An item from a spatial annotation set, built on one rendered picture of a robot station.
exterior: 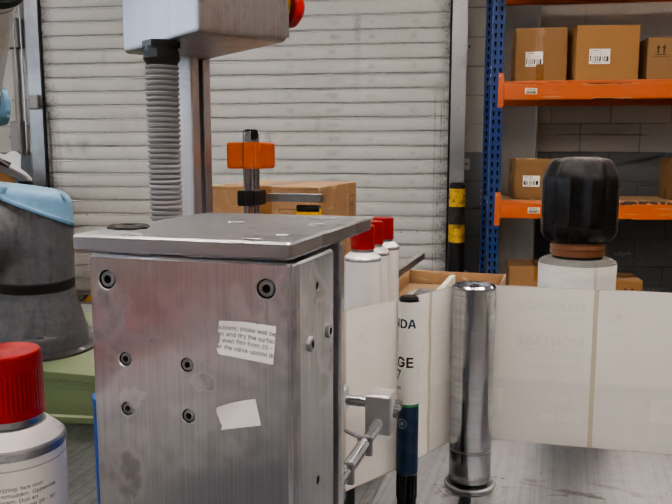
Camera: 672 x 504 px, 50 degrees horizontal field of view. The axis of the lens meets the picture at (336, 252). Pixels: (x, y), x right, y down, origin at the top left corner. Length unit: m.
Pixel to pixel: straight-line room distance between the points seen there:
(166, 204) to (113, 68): 4.98
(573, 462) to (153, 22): 0.59
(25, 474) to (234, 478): 0.10
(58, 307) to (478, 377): 0.64
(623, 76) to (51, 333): 4.00
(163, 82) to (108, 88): 4.98
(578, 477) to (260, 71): 4.75
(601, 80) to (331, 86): 1.82
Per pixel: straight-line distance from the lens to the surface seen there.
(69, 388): 1.02
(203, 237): 0.33
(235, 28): 0.68
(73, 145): 5.79
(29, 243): 1.06
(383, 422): 0.52
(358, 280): 0.98
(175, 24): 0.70
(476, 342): 0.64
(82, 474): 0.88
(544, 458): 0.78
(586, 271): 0.82
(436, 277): 1.97
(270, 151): 0.83
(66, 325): 1.09
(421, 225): 5.16
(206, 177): 0.83
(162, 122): 0.69
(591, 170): 0.81
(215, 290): 0.32
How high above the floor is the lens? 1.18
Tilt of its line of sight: 8 degrees down
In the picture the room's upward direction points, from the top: straight up
